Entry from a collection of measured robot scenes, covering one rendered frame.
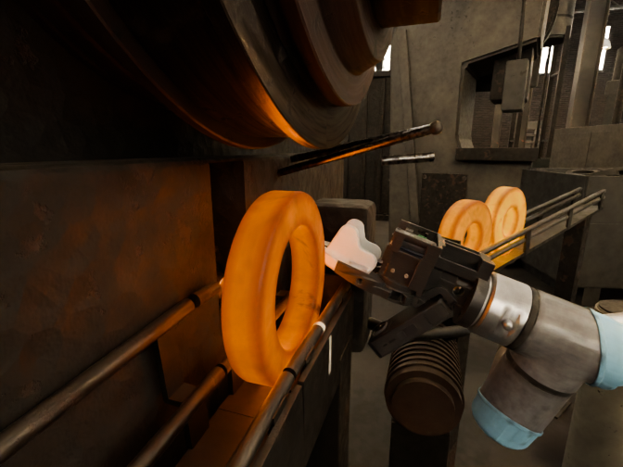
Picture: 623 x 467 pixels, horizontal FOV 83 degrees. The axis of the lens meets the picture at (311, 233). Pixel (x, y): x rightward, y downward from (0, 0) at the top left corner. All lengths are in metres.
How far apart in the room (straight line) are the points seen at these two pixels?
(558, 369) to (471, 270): 0.13
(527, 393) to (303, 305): 0.27
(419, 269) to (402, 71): 2.75
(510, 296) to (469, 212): 0.33
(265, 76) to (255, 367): 0.21
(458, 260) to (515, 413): 0.19
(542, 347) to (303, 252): 0.27
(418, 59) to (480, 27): 0.45
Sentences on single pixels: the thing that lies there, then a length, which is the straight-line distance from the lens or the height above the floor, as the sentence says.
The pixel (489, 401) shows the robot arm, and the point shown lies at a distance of 0.52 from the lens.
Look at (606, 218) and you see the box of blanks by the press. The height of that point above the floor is 0.52.
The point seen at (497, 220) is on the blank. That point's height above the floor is 0.73.
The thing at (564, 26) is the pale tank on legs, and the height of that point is 3.18.
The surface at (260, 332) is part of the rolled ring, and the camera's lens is 0.27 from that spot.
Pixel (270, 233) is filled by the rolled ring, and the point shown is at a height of 0.82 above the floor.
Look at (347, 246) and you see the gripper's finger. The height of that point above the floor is 0.77.
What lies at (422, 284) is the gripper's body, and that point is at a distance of 0.41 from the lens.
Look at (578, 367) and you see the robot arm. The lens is 0.47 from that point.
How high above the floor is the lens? 0.88
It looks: 14 degrees down
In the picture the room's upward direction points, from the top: straight up
